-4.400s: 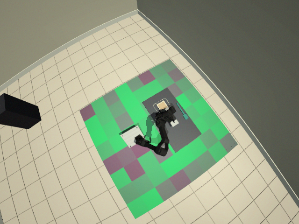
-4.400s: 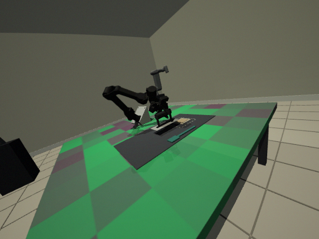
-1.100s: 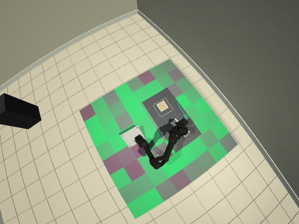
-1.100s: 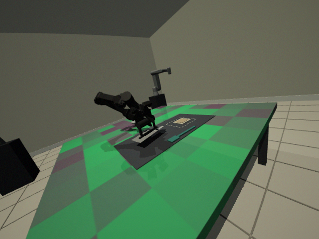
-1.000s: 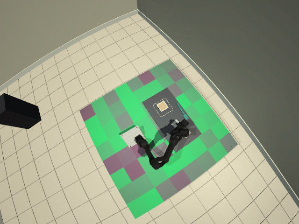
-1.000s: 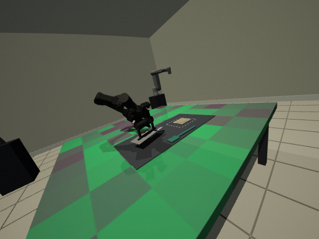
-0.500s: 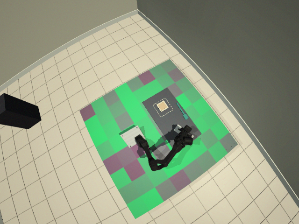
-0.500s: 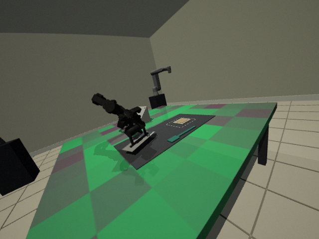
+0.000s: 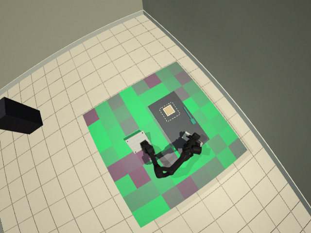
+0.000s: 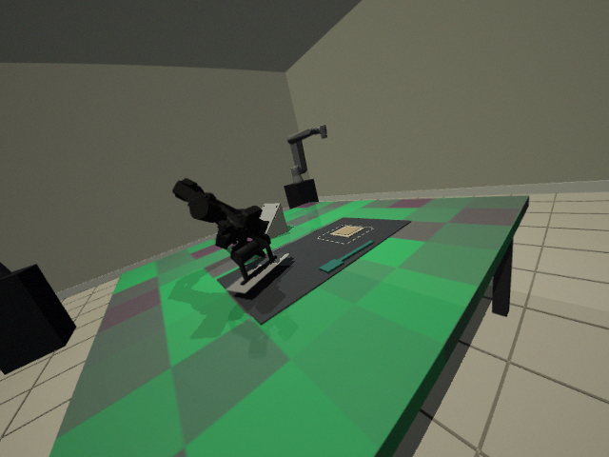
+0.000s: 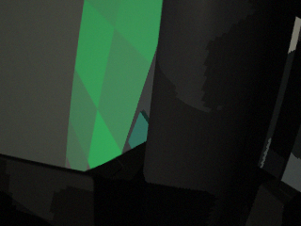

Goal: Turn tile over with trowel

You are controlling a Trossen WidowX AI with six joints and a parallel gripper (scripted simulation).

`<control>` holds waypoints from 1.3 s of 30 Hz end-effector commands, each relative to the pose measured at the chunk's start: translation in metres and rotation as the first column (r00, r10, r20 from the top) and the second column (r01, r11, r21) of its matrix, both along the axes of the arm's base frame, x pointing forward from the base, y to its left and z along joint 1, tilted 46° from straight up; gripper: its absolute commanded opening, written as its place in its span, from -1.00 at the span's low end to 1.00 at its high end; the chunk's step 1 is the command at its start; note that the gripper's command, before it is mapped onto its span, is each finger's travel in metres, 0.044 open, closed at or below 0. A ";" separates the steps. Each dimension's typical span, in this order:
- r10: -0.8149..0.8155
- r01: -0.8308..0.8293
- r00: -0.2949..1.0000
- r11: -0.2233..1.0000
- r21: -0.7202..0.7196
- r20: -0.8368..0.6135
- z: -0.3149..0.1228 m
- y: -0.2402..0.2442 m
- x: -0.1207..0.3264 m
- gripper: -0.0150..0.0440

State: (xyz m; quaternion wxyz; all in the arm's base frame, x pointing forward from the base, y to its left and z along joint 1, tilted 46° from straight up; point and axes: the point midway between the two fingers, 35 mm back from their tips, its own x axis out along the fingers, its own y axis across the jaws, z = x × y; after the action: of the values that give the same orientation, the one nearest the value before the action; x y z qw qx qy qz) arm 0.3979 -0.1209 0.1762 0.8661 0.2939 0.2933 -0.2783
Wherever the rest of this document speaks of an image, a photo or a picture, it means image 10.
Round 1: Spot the beige square tile with dark centre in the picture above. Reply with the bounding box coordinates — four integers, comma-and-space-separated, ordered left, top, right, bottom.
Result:
330, 226, 364, 238

